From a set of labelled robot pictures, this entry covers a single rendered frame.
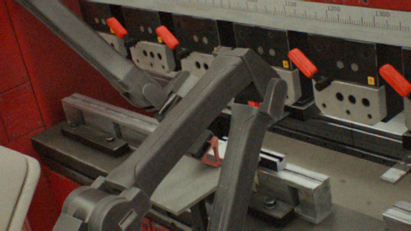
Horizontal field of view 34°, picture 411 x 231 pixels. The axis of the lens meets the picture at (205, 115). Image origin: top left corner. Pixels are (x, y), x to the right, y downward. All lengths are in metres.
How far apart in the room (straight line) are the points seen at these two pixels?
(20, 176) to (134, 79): 0.43
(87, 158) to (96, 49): 0.69
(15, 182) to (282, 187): 0.70
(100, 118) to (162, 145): 1.05
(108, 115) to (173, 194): 0.60
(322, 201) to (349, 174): 1.85
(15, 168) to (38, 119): 1.24
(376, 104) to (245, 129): 0.24
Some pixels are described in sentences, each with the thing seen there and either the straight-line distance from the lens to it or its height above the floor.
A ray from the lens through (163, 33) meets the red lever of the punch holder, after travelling 1.56.
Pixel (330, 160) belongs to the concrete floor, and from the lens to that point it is 3.50.
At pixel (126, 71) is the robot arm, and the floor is 1.29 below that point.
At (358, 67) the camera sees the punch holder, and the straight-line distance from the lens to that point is 1.24.
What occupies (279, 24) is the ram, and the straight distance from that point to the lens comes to 1.33.
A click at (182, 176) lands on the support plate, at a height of 1.00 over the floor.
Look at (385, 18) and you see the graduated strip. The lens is 1.17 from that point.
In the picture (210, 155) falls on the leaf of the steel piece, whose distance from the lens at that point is 1.58.
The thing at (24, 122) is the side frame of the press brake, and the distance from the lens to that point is 2.27.
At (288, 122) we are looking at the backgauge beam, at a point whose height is 0.93.
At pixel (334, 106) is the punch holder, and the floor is 1.20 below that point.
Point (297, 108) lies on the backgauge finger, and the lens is 1.73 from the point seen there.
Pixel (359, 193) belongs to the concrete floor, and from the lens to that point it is 3.23.
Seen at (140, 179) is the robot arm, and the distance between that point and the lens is 1.03.
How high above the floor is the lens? 1.77
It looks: 25 degrees down
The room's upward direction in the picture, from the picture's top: 12 degrees counter-clockwise
